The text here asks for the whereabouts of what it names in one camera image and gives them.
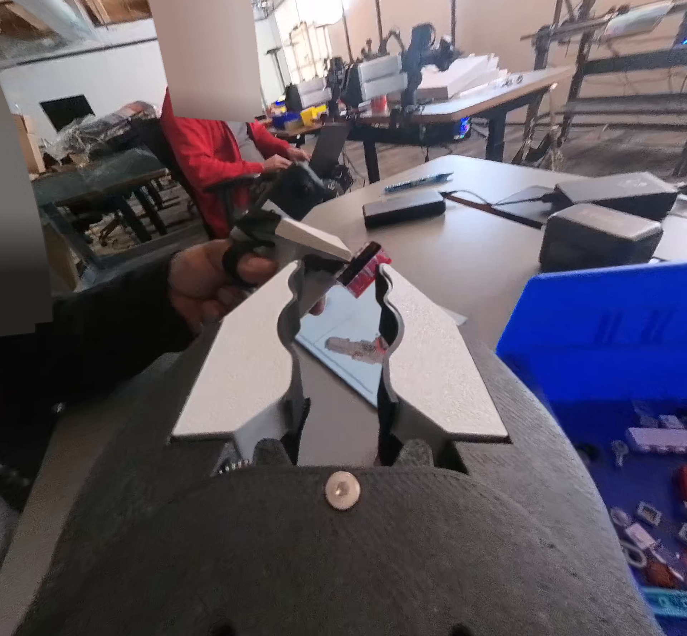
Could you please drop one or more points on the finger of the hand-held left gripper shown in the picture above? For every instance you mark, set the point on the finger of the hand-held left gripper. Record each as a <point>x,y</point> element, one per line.
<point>316,281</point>
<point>311,238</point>

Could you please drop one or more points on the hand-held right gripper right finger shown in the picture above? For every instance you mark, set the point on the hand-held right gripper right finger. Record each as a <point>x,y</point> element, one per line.
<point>445,383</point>

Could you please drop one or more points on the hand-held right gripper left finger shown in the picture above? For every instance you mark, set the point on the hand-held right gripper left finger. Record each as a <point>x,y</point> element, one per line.
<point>241,378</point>

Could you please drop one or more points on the small black brick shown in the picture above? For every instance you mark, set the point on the small black brick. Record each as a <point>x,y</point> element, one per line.
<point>358,263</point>

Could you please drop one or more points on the red and clear brick assembly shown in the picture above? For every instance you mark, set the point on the red and clear brick assembly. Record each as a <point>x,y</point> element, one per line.
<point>370,273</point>

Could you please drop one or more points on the white grey robot base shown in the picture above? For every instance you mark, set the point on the white grey robot base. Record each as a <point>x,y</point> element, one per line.
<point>314,91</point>
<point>381,75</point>

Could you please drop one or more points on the person's left forearm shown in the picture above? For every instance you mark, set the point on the person's left forearm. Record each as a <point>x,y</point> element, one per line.
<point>96,335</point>

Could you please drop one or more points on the grey desk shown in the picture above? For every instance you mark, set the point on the grey desk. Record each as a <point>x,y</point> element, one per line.
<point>483,249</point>

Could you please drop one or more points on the person's left hand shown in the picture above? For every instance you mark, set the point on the person's left hand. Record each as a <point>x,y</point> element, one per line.
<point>198,281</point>

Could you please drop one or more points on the black patterned bag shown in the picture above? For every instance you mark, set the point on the black patterned bag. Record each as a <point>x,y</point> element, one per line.
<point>338,179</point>

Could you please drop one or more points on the grey laptop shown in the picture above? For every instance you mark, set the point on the grey laptop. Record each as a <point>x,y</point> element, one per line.
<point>328,150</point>

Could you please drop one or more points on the light blue instruction booklet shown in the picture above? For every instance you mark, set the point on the light blue instruction booklet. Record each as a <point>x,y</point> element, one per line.
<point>343,335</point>

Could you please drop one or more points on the yellow storage bin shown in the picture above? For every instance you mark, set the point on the yellow storage bin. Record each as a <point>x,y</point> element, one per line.
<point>313,116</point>

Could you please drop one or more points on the black power bank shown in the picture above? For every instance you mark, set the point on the black power bank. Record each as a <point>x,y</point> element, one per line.
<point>402,209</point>

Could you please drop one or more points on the blue patterned pen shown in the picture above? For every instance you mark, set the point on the blue patterned pen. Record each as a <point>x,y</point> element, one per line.
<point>418,182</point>

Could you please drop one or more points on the red can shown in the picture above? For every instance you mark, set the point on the red can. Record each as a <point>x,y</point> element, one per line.
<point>380,103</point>

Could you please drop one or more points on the black office chair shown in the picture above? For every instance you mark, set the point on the black office chair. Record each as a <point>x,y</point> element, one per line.
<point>155,147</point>

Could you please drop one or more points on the blue plastic storage bin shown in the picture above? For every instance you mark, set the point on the blue plastic storage bin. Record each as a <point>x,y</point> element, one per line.
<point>590,335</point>

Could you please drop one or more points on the computer with coloured lights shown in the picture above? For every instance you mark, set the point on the computer with coloured lights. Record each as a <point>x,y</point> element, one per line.
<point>462,128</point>

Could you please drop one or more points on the stack of white boxes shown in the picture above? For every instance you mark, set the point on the stack of white boxes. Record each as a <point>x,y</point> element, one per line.
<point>461,75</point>

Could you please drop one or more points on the dark green table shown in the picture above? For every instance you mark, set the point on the dark green table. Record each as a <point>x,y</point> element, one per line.
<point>91,174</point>

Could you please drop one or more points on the black cube device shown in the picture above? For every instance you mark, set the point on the black cube device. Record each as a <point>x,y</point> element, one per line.
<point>596,238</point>

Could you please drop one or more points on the wooden top work table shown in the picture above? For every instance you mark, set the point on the wooden top work table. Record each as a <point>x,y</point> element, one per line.
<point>483,94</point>

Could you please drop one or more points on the pile of loose bricks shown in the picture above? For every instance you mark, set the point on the pile of loose bricks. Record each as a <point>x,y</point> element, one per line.
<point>655,485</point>

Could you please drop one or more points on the black monitor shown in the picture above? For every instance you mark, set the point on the black monitor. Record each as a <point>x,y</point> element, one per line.
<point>67,112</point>

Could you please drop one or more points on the flat black device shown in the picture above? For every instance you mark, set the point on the flat black device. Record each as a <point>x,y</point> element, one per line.
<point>617,193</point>

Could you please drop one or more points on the cardboard box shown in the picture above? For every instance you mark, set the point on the cardboard box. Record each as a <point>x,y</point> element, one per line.
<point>27,142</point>

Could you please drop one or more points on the black metal workbench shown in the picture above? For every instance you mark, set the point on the black metal workbench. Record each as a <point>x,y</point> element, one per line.
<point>628,61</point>

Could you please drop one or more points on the black camera frame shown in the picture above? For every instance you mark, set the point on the black camera frame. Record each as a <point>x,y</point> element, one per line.
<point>375,2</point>

